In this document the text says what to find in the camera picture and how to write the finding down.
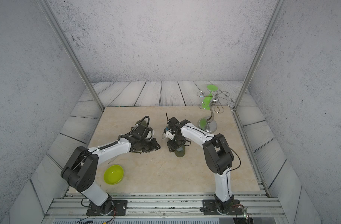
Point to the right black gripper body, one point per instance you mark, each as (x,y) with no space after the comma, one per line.
(175,143)

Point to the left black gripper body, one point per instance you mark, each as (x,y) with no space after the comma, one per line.
(148,145)

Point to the olive green shoe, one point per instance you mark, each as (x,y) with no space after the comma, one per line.
(178,154)
(132,128)

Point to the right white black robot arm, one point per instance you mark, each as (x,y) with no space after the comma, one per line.
(218,155)

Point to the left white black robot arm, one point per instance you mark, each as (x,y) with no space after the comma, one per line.
(80,170)

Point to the lime green bowl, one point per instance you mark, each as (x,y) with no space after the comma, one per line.
(113,175)

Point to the green plastic wine glass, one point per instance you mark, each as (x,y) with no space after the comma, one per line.
(205,105)

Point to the silver metal cup stand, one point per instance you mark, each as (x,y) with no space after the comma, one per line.
(220,100)

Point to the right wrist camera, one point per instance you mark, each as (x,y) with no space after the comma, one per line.
(168,133)

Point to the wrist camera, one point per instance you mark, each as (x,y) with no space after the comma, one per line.
(168,133)
(149,134)

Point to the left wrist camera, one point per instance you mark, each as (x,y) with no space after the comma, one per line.
(149,134)

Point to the aluminium front rail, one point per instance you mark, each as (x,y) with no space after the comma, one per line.
(167,208)

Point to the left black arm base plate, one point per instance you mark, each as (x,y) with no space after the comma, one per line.
(114,207)

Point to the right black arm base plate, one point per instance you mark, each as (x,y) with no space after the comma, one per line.
(216,207)

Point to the right aluminium frame post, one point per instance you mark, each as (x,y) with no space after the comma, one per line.
(260,51)

